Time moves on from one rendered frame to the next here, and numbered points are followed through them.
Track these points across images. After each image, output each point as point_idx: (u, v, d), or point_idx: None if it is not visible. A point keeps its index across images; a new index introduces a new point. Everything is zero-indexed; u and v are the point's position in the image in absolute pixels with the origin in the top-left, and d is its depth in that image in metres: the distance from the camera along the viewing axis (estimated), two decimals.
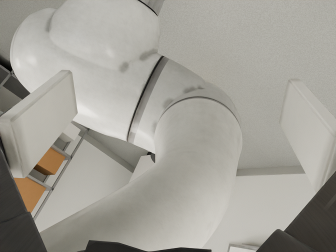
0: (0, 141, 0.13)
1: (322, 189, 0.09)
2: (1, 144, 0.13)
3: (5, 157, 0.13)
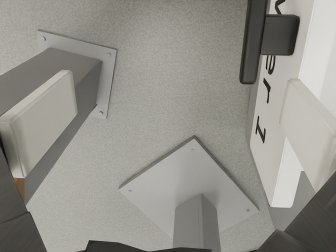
0: (0, 141, 0.13)
1: (322, 189, 0.09)
2: (1, 144, 0.13)
3: (5, 157, 0.13)
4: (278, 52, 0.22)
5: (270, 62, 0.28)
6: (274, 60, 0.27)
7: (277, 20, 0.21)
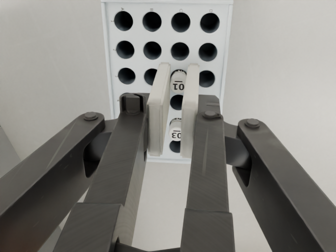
0: (147, 123, 0.15)
1: (193, 160, 0.11)
2: (147, 125, 0.15)
3: (147, 137, 0.15)
4: None
5: None
6: None
7: None
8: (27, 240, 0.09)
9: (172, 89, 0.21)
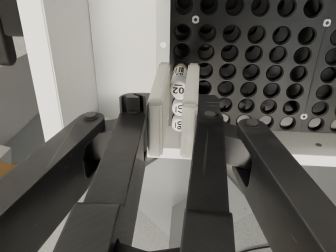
0: (147, 123, 0.15)
1: (193, 160, 0.11)
2: (147, 125, 0.15)
3: (147, 137, 0.15)
4: (19, 32, 0.22)
5: None
6: None
7: (6, 0, 0.21)
8: (27, 240, 0.09)
9: (176, 97, 0.24)
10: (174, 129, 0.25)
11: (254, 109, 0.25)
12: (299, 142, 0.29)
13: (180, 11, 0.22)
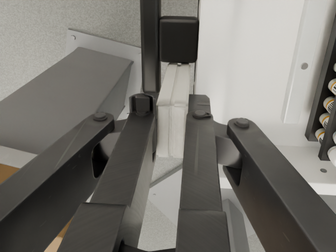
0: (156, 123, 0.15)
1: (185, 160, 0.11)
2: (156, 125, 0.15)
3: (156, 137, 0.15)
4: (178, 59, 0.19)
5: (194, 68, 0.25)
6: (195, 67, 0.24)
7: (172, 22, 0.18)
8: (34, 240, 0.09)
9: None
10: None
11: None
12: None
13: None
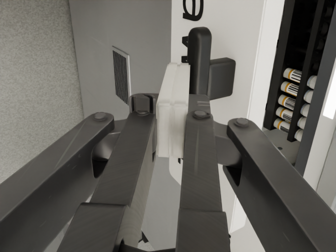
0: (156, 123, 0.15)
1: (185, 160, 0.11)
2: (156, 125, 0.15)
3: (156, 137, 0.15)
4: (221, 95, 0.22)
5: None
6: None
7: (219, 66, 0.21)
8: (34, 240, 0.09)
9: None
10: None
11: None
12: None
13: (312, 51, 0.28)
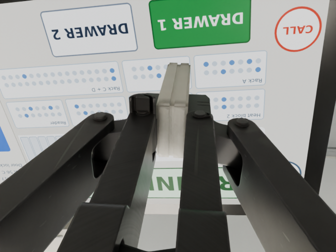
0: (156, 123, 0.15)
1: (185, 160, 0.11)
2: (156, 125, 0.15)
3: (156, 137, 0.15)
4: None
5: None
6: None
7: None
8: (34, 240, 0.09)
9: None
10: None
11: None
12: None
13: None
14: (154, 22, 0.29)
